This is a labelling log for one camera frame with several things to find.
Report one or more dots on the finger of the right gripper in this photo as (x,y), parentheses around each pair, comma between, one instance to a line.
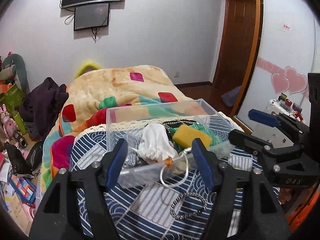
(295,130)
(251,143)

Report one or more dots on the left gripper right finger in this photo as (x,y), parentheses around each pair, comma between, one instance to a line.
(261,216)

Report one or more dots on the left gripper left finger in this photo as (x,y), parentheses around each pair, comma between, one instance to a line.
(58,216)

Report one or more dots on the yellow sponge block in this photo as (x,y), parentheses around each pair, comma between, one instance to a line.
(185,135)

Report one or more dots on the clear plastic storage box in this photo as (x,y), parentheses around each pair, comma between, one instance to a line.
(128,122)

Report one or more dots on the white cloth drawstring pouch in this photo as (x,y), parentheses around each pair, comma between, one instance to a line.
(154,144)

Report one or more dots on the grey bag by door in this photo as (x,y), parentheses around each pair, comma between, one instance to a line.
(230,97)

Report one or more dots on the black plastic bag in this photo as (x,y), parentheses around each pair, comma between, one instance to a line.
(28,167)

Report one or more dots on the blue white patterned tablecloth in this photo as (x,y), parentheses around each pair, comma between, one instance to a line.
(143,212)

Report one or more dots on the green cylinder bottle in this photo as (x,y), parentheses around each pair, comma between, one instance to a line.
(19,122)

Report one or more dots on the pink rabbit figurine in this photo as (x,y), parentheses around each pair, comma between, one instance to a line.
(9,125)

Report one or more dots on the dark purple clothing heap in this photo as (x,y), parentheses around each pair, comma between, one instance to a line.
(41,107)

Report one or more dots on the brown wooden door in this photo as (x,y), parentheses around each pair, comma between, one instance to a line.
(238,51)

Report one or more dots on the beige fleece patchwork blanket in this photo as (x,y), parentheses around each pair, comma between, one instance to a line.
(91,94)

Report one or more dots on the green cardboard box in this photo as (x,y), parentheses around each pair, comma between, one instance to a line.
(12,98)

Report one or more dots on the grey plush dinosaur toy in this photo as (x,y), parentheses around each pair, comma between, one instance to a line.
(13,67)

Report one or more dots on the yellow fuzzy cushion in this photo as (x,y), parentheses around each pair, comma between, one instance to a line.
(87,67)

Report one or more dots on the pink heart wall sticker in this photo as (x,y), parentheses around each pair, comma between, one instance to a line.
(289,81)

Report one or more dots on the wall power outlet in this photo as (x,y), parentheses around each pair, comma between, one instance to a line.
(176,74)

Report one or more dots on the small black wall monitor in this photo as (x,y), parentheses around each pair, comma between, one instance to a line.
(91,16)

